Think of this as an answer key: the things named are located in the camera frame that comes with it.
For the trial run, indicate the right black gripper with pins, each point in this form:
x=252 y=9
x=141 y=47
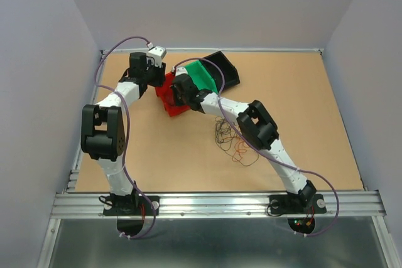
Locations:
x=178 y=101

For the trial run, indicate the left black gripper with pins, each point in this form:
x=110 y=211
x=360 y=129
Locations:
x=161 y=76

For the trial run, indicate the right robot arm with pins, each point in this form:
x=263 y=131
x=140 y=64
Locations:
x=255 y=126

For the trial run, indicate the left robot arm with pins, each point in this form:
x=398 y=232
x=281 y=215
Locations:
x=103 y=133

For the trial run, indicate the red plastic bin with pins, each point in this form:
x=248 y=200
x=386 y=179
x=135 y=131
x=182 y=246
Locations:
x=165 y=93

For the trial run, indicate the green plastic bin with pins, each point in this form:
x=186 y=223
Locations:
x=200 y=76

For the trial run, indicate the black plastic bin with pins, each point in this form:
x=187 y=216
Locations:
x=229 y=71

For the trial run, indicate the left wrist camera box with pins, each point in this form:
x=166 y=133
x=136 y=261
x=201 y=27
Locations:
x=157 y=53

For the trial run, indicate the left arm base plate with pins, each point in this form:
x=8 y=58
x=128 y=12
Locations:
x=129 y=205

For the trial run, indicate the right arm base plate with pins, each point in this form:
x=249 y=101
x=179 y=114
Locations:
x=291 y=205

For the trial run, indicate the aluminium mounting rail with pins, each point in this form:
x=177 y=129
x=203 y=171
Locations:
x=213 y=205

